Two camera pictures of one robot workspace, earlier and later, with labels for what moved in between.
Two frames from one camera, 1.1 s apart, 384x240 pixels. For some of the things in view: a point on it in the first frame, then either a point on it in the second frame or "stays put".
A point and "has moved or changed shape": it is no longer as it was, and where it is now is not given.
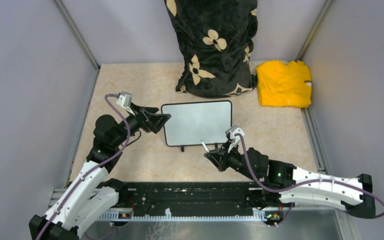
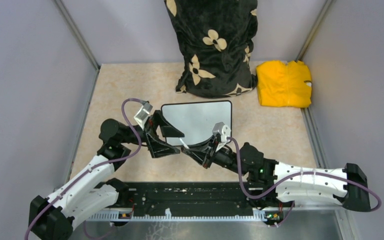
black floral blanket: x=215 y=37 stays put
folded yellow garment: x=282 y=85 stays put
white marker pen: x=205 y=146 has moved or changed shape
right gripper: x=220 y=156 -> x=200 y=153
